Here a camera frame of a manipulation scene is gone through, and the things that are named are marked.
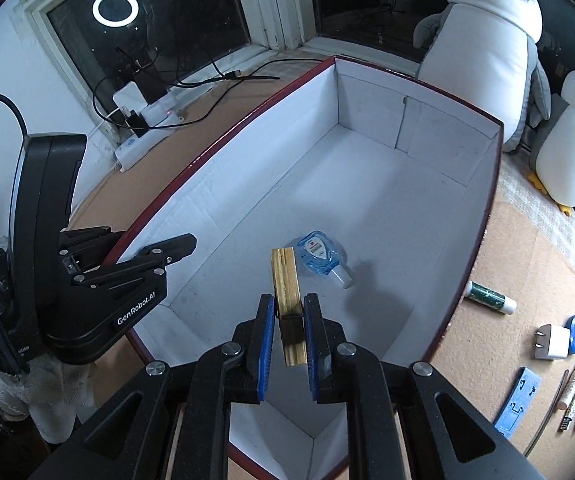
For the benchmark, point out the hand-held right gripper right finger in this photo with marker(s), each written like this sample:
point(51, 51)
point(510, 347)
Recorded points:
point(312, 350)

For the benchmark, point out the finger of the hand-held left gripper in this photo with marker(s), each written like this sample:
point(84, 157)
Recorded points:
point(92, 241)
point(167, 251)

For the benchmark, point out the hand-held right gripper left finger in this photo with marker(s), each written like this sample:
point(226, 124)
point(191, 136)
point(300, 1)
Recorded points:
point(265, 355)

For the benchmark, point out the gold rectangular bar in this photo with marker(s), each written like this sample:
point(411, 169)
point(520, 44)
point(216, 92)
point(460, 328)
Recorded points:
point(285, 280)

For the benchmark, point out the large white box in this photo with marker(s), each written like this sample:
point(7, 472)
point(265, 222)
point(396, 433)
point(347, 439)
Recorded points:
point(367, 185)

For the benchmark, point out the person's left forearm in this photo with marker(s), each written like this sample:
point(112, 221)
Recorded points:
point(52, 390)

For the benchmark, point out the clear blue bottle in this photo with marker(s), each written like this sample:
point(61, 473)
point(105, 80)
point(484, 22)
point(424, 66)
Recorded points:
point(317, 256)

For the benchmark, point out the white power strip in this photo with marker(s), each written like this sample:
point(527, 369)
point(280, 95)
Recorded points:
point(152, 122)

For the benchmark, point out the white charger block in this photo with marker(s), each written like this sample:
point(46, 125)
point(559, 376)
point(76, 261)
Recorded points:
point(128, 97)

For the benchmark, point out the green tube with white caps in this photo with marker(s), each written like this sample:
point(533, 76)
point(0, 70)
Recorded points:
point(487, 296)

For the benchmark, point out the blue plastic clip plate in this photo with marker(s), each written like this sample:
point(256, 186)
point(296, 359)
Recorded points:
point(520, 400)

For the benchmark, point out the white plug adapter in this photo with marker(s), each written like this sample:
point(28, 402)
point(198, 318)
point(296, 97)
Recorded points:
point(558, 342)

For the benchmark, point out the thin curved dark stick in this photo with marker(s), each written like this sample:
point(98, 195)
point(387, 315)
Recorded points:
point(552, 405)

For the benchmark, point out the white tube with grey cap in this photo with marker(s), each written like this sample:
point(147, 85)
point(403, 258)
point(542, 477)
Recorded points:
point(572, 384)

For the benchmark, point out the black and white patterned stick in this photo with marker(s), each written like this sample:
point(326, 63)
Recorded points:
point(569, 412)

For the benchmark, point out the checkered cloth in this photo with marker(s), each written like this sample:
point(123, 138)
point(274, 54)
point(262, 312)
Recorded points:
point(532, 185)

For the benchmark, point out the small penguin plush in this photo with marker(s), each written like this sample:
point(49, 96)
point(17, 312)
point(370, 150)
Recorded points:
point(570, 160)

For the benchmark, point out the large penguin plush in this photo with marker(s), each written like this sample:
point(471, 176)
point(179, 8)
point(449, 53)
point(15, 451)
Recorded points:
point(482, 50)

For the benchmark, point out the white window frame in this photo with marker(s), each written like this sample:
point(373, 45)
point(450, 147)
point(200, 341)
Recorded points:
point(262, 5)

